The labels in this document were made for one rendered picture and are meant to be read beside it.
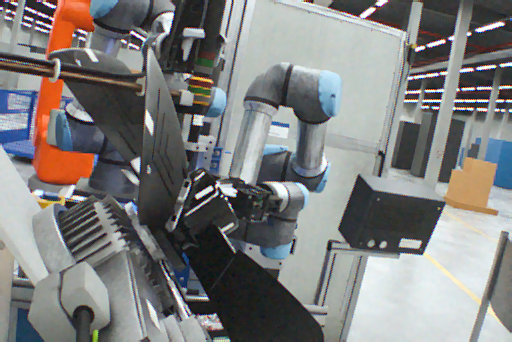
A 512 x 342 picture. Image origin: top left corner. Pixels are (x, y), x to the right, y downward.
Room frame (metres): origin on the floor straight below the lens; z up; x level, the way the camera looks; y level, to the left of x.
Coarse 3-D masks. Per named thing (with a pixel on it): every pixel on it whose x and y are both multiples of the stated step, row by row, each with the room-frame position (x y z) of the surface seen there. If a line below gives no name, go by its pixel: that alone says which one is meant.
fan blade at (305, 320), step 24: (240, 264) 0.77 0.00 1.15; (216, 288) 0.80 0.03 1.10; (240, 288) 0.76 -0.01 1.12; (264, 288) 0.72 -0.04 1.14; (216, 312) 0.79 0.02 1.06; (240, 312) 0.76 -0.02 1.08; (264, 312) 0.72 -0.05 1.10; (288, 312) 0.67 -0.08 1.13; (240, 336) 0.75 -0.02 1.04; (264, 336) 0.72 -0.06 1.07; (288, 336) 0.67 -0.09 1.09; (312, 336) 0.62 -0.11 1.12
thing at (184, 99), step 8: (184, 96) 0.92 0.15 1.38; (192, 96) 0.93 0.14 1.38; (176, 104) 0.92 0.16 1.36; (184, 104) 0.92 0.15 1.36; (176, 112) 0.94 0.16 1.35; (184, 112) 0.92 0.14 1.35; (192, 112) 0.93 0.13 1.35; (184, 120) 0.93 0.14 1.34; (184, 128) 0.93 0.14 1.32; (184, 136) 0.93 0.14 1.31; (184, 144) 0.93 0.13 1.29; (192, 144) 0.93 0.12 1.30; (200, 144) 0.95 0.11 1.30
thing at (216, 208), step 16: (192, 176) 0.86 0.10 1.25; (208, 176) 0.85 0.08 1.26; (192, 192) 0.83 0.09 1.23; (208, 192) 0.83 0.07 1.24; (192, 208) 0.82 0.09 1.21; (208, 208) 0.82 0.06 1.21; (224, 208) 0.83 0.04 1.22; (176, 224) 0.83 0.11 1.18; (192, 224) 0.82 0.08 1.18; (208, 224) 0.83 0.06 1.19; (224, 224) 0.84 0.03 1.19; (160, 240) 0.79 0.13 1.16; (176, 240) 0.83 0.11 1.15; (192, 240) 0.83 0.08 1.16; (176, 256) 0.80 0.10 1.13
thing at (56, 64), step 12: (180, 0) 0.89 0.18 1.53; (168, 36) 0.89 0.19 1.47; (168, 48) 0.88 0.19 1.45; (12, 60) 0.67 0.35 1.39; (24, 60) 0.68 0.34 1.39; (36, 60) 0.69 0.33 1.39; (48, 60) 0.71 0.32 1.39; (84, 72) 0.76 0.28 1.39; (96, 72) 0.78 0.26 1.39; (108, 72) 0.79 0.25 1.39; (120, 72) 0.82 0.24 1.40; (144, 72) 0.85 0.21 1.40; (144, 84) 0.85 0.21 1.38
